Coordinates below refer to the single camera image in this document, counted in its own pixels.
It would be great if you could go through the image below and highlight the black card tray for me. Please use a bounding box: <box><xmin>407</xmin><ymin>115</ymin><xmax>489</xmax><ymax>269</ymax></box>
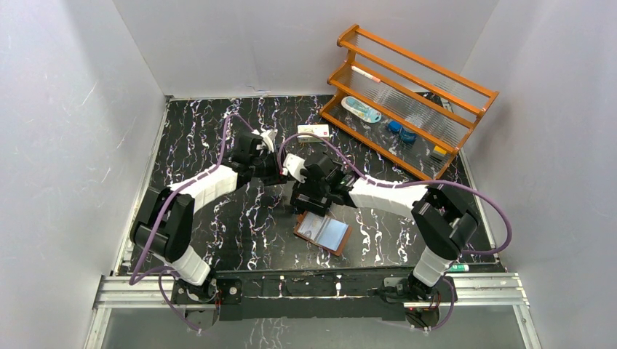
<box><xmin>290</xmin><ymin>185</ymin><xmax>332</xmax><ymax>217</ymax></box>

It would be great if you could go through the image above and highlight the white gold VIP card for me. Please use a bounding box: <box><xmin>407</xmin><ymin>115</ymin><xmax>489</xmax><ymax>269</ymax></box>
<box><xmin>297</xmin><ymin>212</ymin><xmax>326</xmax><ymax>241</ymax></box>

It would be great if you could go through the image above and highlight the brown leather card holder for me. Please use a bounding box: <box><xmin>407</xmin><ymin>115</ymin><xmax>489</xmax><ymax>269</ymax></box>
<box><xmin>293</xmin><ymin>212</ymin><xmax>352</xmax><ymax>256</ymax></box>

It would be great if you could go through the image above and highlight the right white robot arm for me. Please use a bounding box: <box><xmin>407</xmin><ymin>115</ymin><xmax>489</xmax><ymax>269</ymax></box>
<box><xmin>282</xmin><ymin>154</ymin><xmax>479</xmax><ymax>301</ymax></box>

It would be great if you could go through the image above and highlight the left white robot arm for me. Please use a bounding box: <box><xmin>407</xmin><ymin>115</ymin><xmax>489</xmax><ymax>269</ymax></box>
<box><xmin>130</xmin><ymin>129</ymin><xmax>287</xmax><ymax>302</ymax></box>

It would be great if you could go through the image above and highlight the small yellow white box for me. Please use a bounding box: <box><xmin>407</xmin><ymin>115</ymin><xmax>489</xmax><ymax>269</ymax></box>
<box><xmin>297</xmin><ymin>124</ymin><xmax>332</xmax><ymax>143</ymax></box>

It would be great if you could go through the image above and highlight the light blue packaged item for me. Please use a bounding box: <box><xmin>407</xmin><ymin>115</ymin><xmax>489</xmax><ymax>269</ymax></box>
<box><xmin>341</xmin><ymin>96</ymin><xmax>382</xmax><ymax>124</ymax></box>

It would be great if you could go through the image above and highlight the blue round cap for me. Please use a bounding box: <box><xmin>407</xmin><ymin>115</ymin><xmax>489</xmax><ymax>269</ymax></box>
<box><xmin>387</xmin><ymin>120</ymin><xmax>402</xmax><ymax>134</ymax></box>
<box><xmin>399</xmin><ymin>129</ymin><xmax>417</xmax><ymax>145</ymax></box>

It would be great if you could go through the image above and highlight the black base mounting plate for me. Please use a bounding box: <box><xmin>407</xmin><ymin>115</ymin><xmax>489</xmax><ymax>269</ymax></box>
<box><xmin>212</xmin><ymin>265</ymin><xmax>459</xmax><ymax>323</ymax></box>

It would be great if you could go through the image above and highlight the white pink marker pen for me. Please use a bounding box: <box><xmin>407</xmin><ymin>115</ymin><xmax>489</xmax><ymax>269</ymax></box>
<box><xmin>351</xmin><ymin>65</ymin><xmax>381</xmax><ymax>83</ymax></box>

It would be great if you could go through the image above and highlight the orange wooden shelf rack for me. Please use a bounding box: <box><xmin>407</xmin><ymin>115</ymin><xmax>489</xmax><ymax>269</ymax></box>
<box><xmin>321</xmin><ymin>24</ymin><xmax>499</xmax><ymax>180</ymax></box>

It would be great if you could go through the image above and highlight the yellow black small block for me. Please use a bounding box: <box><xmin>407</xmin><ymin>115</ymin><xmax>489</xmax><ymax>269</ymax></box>
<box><xmin>429</xmin><ymin>145</ymin><xmax>448</xmax><ymax>161</ymax></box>

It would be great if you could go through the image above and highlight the green white small tube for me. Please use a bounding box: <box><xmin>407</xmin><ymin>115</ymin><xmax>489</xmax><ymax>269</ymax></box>
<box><xmin>447</xmin><ymin>263</ymin><xmax>470</xmax><ymax>273</ymax></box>

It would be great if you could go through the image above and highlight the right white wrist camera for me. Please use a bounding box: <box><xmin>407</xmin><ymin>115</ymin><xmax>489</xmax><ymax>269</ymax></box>
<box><xmin>282</xmin><ymin>153</ymin><xmax>306</xmax><ymax>183</ymax></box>

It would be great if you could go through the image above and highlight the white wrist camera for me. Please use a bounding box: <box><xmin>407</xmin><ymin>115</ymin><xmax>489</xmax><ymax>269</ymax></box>
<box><xmin>252</xmin><ymin>129</ymin><xmax>278</xmax><ymax>153</ymax></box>
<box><xmin>282</xmin><ymin>153</ymin><xmax>306</xmax><ymax>183</ymax></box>

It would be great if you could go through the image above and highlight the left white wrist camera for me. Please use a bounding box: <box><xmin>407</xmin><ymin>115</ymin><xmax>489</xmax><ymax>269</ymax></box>
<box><xmin>252</xmin><ymin>129</ymin><xmax>278</xmax><ymax>153</ymax></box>

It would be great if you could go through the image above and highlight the aluminium frame rail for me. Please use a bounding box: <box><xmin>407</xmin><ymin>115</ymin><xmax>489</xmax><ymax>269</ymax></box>
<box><xmin>84</xmin><ymin>273</ymin><xmax>541</xmax><ymax>348</ymax></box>

